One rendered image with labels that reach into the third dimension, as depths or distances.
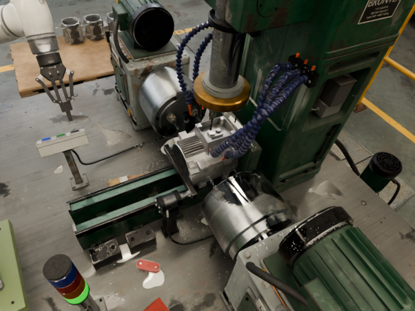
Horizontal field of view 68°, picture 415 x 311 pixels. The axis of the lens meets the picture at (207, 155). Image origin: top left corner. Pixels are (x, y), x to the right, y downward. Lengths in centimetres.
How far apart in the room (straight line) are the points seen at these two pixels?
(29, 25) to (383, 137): 288
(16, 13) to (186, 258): 99
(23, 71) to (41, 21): 218
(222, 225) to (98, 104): 108
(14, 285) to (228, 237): 72
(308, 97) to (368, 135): 226
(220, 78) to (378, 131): 252
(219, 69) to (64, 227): 84
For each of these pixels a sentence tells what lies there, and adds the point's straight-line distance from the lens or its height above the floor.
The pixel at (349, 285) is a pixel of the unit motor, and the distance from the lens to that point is 69.
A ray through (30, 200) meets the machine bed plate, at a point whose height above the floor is 80.
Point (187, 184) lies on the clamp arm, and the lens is 109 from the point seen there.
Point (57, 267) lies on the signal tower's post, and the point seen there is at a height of 122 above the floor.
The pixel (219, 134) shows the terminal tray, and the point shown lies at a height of 113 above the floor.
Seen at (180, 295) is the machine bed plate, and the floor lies 80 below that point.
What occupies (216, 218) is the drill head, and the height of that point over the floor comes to 109.
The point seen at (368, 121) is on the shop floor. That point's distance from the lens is 336.
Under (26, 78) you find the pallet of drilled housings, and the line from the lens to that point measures 325.
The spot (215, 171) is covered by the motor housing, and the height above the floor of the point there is 103.
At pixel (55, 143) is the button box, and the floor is 107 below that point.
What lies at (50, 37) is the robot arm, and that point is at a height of 136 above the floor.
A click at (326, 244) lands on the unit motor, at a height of 135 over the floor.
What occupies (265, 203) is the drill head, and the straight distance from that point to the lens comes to 92.
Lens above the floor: 192
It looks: 50 degrees down
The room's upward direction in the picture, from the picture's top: 7 degrees clockwise
